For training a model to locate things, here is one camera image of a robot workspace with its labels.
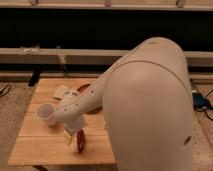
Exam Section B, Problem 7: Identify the red chili pepper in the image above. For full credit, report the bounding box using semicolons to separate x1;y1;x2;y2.
77;129;85;153

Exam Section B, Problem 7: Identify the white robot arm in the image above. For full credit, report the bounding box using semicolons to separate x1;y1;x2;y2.
55;37;193;171

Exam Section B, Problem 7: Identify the wooden table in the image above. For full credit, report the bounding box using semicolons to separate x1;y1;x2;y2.
8;78;115;166

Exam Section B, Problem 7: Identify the beige sponge block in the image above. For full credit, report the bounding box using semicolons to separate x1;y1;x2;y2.
53;85;69;100

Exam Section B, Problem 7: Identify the orange bowl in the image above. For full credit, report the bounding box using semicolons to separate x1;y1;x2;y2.
76;83;103;115

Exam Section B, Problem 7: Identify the blue device on floor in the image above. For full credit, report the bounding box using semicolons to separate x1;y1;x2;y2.
192;92;209;110

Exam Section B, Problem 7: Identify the metal rail beam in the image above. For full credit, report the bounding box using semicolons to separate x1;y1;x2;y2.
0;47;213;67

